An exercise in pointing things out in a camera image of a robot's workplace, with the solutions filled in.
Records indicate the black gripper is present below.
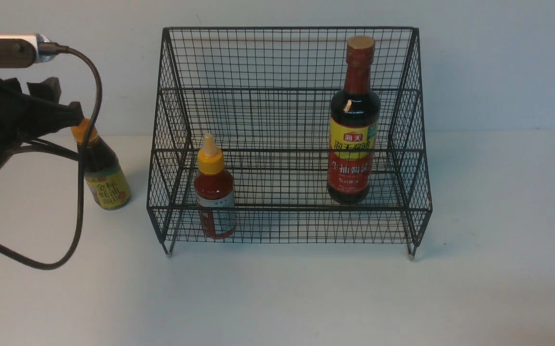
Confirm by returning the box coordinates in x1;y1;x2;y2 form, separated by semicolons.
0;76;85;170

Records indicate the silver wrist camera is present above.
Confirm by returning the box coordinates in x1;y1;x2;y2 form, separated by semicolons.
0;34;58;69

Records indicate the red ketchup bottle yellow cap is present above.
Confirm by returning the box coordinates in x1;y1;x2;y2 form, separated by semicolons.
194;133;237;239

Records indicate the tall soy sauce bottle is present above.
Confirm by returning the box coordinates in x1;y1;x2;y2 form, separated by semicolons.
326;36;381;205

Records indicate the dark oyster sauce bottle yellow label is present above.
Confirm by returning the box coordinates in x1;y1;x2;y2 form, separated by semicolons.
82;129;132;210

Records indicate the black camera cable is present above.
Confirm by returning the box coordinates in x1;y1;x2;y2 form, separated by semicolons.
0;43;103;271

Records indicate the black wire mesh rack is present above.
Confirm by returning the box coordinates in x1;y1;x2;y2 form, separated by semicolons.
146;26;433;259

